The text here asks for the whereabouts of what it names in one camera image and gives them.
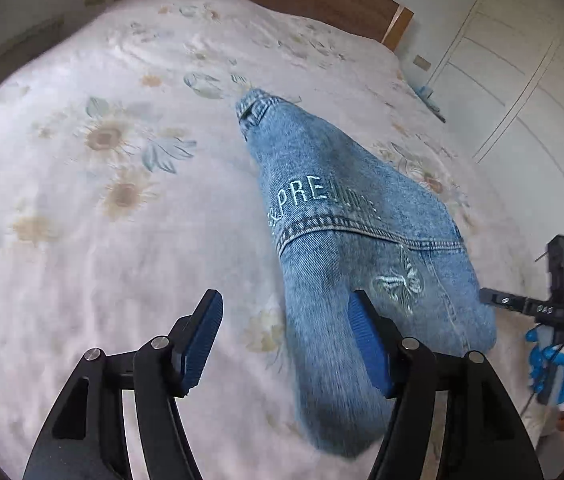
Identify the blue gloved right hand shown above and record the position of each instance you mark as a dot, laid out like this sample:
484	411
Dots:
546	363

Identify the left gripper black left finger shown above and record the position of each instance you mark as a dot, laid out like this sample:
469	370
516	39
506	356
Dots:
83	437

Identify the floral white bedspread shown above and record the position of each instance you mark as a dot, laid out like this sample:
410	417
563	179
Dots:
127	190

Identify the wooden nightstand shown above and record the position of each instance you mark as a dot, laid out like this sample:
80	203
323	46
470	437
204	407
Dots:
433	107

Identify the teal tissue box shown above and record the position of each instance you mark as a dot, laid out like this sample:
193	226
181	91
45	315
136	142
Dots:
424	93

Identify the blue denim jacket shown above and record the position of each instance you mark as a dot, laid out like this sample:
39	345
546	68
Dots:
342	220

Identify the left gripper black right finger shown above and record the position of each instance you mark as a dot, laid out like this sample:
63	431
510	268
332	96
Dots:
484	436

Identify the white wardrobe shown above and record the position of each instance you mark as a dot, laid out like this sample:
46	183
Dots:
501	90

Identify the wall outlet right of bed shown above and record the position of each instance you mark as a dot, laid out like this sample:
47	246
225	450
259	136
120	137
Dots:
422	63

